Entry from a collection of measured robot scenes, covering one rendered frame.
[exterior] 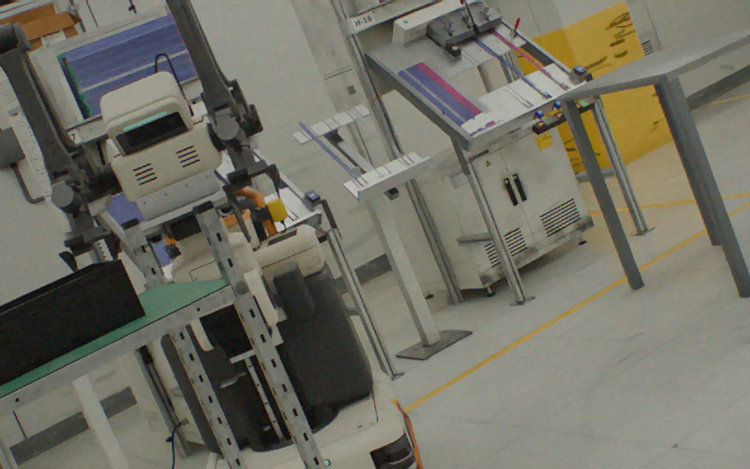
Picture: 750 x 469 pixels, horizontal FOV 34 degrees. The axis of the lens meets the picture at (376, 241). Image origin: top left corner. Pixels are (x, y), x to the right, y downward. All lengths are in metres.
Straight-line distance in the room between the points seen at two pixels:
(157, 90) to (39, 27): 2.05
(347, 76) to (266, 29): 1.34
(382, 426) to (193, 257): 0.69
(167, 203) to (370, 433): 0.83
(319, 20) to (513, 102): 1.01
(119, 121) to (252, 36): 3.69
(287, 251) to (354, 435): 0.58
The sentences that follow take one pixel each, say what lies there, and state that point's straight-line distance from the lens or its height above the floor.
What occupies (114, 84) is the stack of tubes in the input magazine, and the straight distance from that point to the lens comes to 4.95.
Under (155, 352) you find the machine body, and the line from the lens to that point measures 4.88.
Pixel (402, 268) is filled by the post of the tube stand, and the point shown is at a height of 0.36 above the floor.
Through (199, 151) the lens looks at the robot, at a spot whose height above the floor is 1.16.
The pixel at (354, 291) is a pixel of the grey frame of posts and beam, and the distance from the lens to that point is 4.78.
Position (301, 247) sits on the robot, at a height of 0.78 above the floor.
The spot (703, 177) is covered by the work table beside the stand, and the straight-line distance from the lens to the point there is 4.15.
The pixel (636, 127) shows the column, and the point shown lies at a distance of 7.58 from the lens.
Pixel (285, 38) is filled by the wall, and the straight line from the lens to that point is 6.97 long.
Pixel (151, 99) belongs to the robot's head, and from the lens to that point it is 3.26.
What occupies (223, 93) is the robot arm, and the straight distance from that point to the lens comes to 3.06.
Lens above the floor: 1.25
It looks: 9 degrees down
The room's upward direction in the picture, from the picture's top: 22 degrees counter-clockwise
